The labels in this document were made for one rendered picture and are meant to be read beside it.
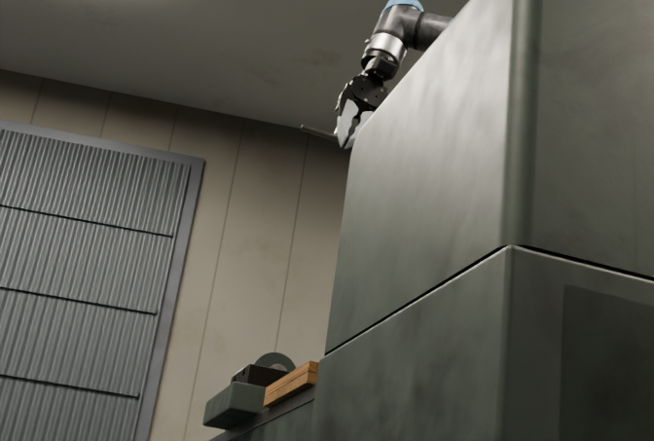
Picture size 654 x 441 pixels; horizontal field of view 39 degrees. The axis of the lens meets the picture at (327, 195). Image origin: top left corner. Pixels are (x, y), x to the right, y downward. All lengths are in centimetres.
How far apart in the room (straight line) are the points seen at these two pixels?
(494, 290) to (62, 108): 483
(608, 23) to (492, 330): 39
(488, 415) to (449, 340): 13
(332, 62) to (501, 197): 400
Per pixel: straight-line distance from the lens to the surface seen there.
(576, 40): 105
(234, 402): 200
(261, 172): 545
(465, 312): 95
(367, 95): 172
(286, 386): 175
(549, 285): 91
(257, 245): 528
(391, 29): 180
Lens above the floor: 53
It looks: 23 degrees up
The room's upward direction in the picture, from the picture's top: 8 degrees clockwise
